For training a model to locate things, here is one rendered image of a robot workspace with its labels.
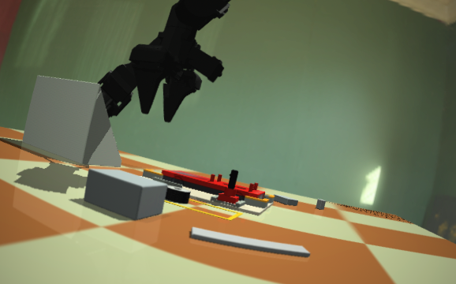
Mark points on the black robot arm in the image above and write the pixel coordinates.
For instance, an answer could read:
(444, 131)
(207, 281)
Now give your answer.
(190, 14)

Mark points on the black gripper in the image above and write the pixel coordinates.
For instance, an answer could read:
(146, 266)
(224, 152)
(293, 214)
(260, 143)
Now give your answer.
(155, 63)

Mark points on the black wheel with grey hub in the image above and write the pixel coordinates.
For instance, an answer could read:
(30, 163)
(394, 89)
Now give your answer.
(178, 195)

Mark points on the white flat bar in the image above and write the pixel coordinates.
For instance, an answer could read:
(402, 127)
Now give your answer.
(249, 243)

